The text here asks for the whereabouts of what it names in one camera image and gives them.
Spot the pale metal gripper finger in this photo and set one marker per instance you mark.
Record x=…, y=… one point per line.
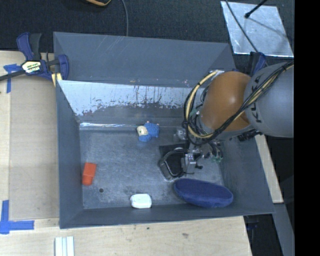
x=190, y=157
x=191, y=167

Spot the black sunglasses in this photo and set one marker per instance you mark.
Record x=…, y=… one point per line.
x=173, y=163

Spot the small silver metal piece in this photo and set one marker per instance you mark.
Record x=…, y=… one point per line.
x=180, y=132

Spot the dark blue oval sponge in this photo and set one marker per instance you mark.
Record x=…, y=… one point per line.
x=202, y=193

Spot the blue toy animal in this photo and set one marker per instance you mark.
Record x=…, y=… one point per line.
x=150, y=131

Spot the white soap bar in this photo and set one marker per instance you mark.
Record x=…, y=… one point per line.
x=141, y=201

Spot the grey metal bin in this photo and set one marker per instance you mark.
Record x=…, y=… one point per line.
x=120, y=160

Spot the orange block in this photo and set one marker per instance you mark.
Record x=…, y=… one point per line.
x=89, y=173

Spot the pale wood board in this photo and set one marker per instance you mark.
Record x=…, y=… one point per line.
x=32, y=150

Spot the black cylinder on white bracket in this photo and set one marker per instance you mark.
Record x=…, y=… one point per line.
x=247, y=136

